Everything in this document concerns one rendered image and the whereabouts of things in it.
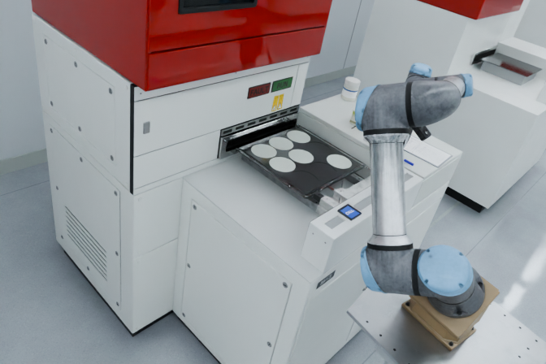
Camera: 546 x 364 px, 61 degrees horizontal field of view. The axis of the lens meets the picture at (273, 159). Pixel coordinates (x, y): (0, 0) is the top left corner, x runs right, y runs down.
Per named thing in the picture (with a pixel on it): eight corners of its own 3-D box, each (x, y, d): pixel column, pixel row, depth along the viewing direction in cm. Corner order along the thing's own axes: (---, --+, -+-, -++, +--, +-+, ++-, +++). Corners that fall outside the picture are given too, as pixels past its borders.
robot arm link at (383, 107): (418, 303, 111) (409, 76, 112) (357, 296, 118) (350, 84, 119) (426, 290, 122) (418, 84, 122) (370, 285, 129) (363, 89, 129)
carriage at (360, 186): (315, 212, 160) (317, 205, 158) (372, 179, 184) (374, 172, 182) (333, 224, 155) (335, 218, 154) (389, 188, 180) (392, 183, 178)
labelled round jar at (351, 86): (337, 97, 218) (342, 78, 213) (346, 93, 223) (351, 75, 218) (349, 102, 214) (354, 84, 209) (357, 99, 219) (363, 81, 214)
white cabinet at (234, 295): (170, 322, 212) (181, 179, 169) (305, 238, 276) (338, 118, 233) (267, 431, 179) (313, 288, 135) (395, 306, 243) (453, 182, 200)
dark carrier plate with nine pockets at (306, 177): (239, 149, 178) (239, 147, 177) (296, 127, 201) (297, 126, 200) (305, 195, 160) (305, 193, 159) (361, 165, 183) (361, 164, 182)
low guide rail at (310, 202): (240, 159, 185) (242, 153, 184) (244, 158, 187) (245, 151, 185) (338, 228, 159) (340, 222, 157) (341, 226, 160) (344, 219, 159)
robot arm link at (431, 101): (457, 78, 106) (472, 65, 148) (409, 83, 111) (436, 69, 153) (461, 127, 108) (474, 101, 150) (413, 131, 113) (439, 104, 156)
